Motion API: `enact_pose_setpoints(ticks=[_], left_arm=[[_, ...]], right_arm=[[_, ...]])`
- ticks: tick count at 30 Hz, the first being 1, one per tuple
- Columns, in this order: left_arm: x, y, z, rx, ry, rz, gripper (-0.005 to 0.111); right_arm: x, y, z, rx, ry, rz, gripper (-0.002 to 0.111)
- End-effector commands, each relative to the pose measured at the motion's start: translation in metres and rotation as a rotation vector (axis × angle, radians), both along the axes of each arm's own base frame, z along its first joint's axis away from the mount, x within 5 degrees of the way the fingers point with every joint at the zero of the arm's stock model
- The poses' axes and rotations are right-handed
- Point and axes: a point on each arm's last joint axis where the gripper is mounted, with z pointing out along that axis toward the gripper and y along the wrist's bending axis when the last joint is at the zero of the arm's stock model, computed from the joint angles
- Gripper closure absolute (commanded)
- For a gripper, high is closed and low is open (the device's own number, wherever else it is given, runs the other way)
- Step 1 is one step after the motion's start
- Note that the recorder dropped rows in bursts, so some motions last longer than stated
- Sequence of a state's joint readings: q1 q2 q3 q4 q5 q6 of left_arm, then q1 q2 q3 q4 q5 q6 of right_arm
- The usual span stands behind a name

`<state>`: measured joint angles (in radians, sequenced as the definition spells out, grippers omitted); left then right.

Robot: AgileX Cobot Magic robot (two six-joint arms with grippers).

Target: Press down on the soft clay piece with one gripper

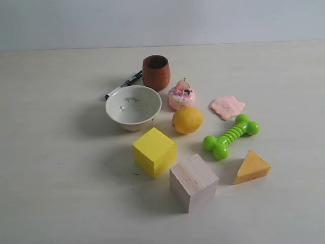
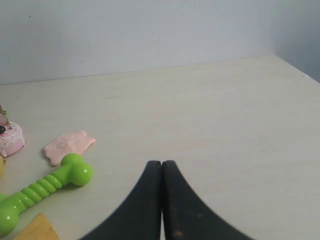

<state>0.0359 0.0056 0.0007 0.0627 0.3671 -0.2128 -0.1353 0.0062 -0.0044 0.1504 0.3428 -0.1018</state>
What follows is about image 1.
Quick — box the yellow wooden cube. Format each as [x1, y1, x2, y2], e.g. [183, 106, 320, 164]
[133, 127, 177, 178]

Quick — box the black and white marker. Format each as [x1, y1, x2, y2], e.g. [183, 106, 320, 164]
[104, 70, 142, 100]

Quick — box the pink toy cake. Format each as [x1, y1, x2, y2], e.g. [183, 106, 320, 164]
[168, 78, 196, 110]

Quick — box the brown wooden cup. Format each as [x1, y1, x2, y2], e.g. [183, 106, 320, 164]
[142, 55, 171, 92]

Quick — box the green bone chew toy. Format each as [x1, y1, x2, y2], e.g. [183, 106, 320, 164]
[203, 114, 261, 160]

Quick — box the white ceramic bowl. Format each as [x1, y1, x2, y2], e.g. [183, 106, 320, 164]
[106, 85, 162, 131]

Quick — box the orange cheese wedge toy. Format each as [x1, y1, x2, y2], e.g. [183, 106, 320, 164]
[233, 150, 271, 185]

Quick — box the plain wooden cube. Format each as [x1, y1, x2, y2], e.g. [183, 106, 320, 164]
[170, 154, 219, 213]

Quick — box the yellow lemon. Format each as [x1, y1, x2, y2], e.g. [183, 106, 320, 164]
[172, 106, 204, 134]

